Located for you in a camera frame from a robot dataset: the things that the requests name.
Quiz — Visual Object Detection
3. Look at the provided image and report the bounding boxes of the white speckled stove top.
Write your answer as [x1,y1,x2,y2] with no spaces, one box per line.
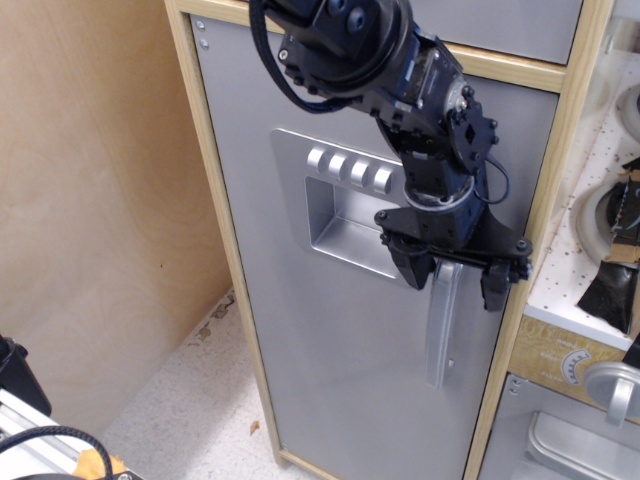
[524,51,639,351]

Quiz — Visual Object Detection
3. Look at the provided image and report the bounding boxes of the silver oven door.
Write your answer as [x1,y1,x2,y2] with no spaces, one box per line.
[479,374,639,479]

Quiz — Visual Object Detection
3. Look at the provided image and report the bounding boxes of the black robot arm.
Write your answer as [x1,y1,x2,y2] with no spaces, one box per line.
[249,1,533,311]

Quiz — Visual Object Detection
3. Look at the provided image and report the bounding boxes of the silver fridge door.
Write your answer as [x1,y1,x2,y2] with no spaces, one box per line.
[188,13,560,480]

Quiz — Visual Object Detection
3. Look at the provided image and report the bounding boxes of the silver oven knob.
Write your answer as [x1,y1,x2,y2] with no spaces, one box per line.
[584,362,639,428]

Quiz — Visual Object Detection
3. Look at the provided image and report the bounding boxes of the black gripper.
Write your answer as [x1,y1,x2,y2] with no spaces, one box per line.
[374,192,533,311]

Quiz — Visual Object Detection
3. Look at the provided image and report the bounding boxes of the aluminium rail frame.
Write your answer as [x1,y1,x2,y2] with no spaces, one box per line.
[1,389,92,479]

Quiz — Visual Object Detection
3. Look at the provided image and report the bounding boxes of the wooden toy kitchen cabinet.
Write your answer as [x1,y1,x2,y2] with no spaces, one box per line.
[166,1,614,479]

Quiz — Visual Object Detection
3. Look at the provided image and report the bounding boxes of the black braided cable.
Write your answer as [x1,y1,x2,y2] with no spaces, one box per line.
[0,424,114,480]

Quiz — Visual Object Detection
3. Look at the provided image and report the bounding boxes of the orange tape piece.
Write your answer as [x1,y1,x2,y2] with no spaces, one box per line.
[73,449,127,479]

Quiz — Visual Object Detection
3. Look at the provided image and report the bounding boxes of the black box at left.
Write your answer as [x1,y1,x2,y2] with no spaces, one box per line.
[1,336,52,416]

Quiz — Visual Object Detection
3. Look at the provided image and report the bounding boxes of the silver fridge door handle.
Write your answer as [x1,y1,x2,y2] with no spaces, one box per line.
[425,261,464,389]

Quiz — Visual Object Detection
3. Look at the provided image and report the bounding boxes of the silver freezer door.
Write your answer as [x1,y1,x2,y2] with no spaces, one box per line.
[411,0,582,64]

